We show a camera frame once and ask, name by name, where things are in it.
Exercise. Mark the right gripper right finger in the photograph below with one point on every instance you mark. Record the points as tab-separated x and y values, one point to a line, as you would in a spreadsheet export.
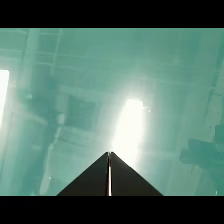
128	181

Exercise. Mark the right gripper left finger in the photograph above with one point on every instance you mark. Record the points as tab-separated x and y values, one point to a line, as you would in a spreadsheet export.
93	181

